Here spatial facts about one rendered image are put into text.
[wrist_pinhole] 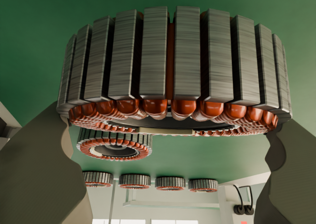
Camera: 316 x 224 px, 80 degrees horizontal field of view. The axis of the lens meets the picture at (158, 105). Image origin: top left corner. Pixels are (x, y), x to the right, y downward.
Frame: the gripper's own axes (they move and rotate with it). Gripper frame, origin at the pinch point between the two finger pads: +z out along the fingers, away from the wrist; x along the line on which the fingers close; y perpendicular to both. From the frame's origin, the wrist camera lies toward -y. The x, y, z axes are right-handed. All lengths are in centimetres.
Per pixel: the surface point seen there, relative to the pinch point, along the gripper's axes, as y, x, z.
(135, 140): 11.3, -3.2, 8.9
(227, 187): 63, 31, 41
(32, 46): -1.5, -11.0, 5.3
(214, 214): 617, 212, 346
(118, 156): 18.2, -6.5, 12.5
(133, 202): 249, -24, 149
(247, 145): 18.5, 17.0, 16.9
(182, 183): 50, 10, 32
